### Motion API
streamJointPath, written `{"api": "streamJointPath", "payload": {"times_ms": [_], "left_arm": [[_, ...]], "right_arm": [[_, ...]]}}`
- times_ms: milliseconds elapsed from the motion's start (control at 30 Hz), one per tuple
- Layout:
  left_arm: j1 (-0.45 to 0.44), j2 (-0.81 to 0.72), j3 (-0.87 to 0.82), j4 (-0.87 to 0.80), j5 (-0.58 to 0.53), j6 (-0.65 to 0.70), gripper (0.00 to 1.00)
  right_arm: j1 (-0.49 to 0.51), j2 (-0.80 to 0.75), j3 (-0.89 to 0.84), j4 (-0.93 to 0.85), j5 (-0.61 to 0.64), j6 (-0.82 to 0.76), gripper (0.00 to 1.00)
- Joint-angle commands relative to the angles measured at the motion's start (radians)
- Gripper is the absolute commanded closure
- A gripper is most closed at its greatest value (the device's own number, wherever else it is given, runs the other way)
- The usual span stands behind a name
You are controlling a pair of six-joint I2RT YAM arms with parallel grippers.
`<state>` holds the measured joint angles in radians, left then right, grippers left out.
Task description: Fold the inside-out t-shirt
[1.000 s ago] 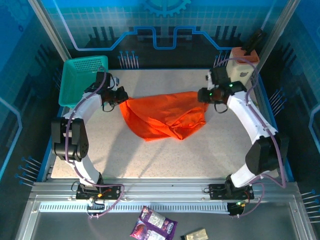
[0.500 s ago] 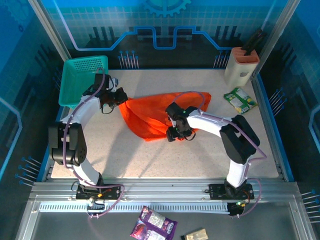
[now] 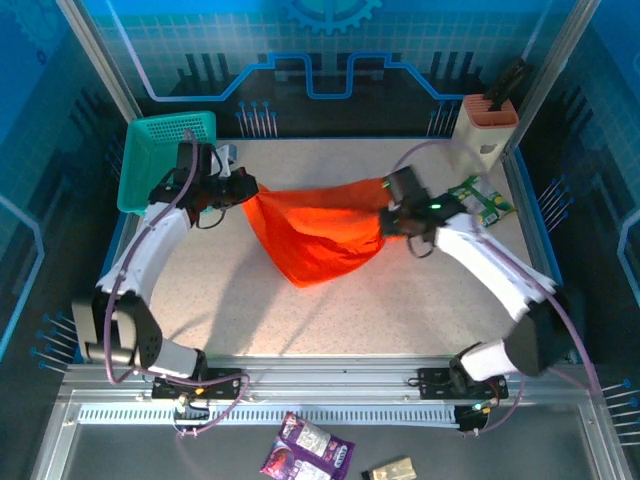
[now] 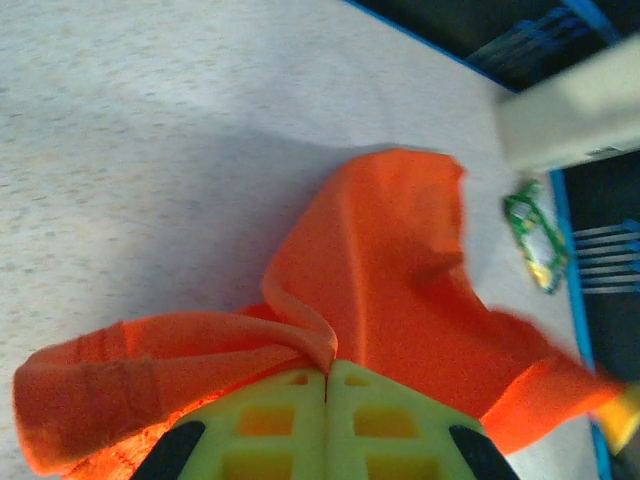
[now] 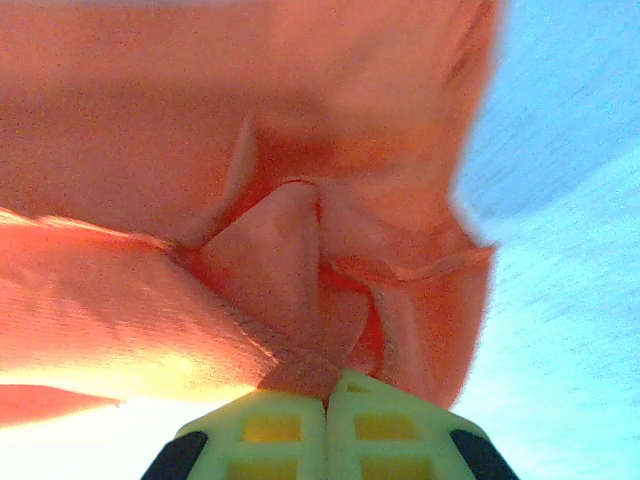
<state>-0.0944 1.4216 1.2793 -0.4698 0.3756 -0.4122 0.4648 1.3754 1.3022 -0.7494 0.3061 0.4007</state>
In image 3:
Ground orange t-shirt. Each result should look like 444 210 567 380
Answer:
242 177 401 290

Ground green snack packet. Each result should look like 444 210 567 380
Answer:
446 174 518 230

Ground teal plastic basket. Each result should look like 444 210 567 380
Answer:
116 110 219 219

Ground cream knife block orange top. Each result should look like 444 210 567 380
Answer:
447 93 521 177

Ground gold brown packet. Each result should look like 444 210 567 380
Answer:
360 455 419 480

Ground purple snack packet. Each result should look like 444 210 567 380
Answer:
258 411 357 480

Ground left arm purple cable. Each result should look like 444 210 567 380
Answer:
102 128 251 439

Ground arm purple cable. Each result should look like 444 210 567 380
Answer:
392 139 601 439
102 128 251 439

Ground black knife handle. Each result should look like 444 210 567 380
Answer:
482 57 534 112

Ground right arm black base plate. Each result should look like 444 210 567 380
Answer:
416 367 510 401

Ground aluminium frame post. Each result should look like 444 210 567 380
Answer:
499 0 604 156
53 0 146 124

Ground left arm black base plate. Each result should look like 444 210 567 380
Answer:
151 367 245 401

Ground aluminium frame rail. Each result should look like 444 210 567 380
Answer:
59 355 601 401

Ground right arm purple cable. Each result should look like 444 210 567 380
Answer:
392 139 601 439

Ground white slotted cable duct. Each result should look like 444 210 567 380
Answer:
77 402 461 427

